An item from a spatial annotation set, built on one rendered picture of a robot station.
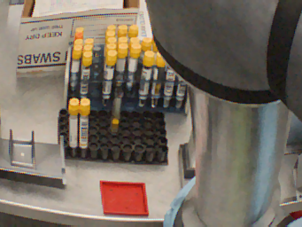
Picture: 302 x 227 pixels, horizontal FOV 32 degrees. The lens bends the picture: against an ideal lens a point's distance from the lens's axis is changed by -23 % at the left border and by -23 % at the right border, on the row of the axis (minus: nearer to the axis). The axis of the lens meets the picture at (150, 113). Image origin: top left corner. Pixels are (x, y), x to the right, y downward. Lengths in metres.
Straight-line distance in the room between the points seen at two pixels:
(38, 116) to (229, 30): 0.80
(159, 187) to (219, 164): 0.53
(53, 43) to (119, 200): 0.32
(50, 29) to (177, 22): 0.77
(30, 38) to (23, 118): 0.15
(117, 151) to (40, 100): 0.19
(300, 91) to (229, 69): 0.08
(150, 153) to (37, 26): 0.31
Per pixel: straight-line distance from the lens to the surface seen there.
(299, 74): 0.23
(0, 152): 0.92
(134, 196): 0.93
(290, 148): 1.05
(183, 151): 0.97
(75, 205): 0.91
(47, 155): 0.92
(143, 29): 1.11
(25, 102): 1.06
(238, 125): 0.37
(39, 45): 1.08
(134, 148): 0.96
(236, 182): 0.44
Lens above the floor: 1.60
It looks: 44 degrees down
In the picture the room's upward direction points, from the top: 9 degrees clockwise
